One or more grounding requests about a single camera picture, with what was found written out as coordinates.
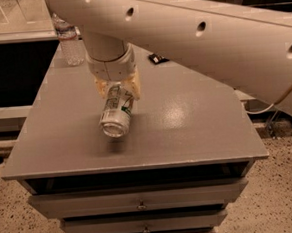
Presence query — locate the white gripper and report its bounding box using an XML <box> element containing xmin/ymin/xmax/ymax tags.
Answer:
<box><xmin>86</xmin><ymin>44</ymin><xmax>141</xmax><ymax>100</ymax></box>

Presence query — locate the black snack bar wrapper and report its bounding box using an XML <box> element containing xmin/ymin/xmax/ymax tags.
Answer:
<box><xmin>148</xmin><ymin>54</ymin><xmax>168</xmax><ymax>65</ymax></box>

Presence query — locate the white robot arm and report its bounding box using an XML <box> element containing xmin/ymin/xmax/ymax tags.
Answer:
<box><xmin>45</xmin><ymin>0</ymin><xmax>292</xmax><ymax>116</ymax></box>

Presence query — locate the top grey drawer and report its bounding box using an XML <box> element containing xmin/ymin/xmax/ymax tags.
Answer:
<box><xmin>28</xmin><ymin>178</ymin><xmax>248</xmax><ymax>219</ymax></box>

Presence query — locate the white green 7up can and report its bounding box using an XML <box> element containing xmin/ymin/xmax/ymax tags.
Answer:
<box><xmin>99</xmin><ymin>84</ymin><xmax>134</xmax><ymax>138</ymax></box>

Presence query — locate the middle grey drawer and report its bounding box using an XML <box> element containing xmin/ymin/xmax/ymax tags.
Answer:
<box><xmin>60</xmin><ymin>210</ymin><xmax>227</xmax><ymax>233</ymax></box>

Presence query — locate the clear plastic water bottle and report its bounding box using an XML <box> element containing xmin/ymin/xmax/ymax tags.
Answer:
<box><xmin>52</xmin><ymin>14</ymin><xmax>84</xmax><ymax>67</ymax></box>

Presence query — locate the grey drawer cabinet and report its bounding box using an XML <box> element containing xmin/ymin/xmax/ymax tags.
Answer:
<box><xmin>3</xmin><ymin>50</ymin><xmax>268</xmax><ymax>224</ymax></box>

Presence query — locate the grey metal window rail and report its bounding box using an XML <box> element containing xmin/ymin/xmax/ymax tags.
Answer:
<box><xmin>0</xmin><ymin>30</ymin><xmax>57</xmax><ymax>44</ymax></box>

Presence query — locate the white cable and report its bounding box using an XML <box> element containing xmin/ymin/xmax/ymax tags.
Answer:
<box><xmin>242</xmin><ymin>67</ymin><xmax>292</xmax><ymax>117</ymax></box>

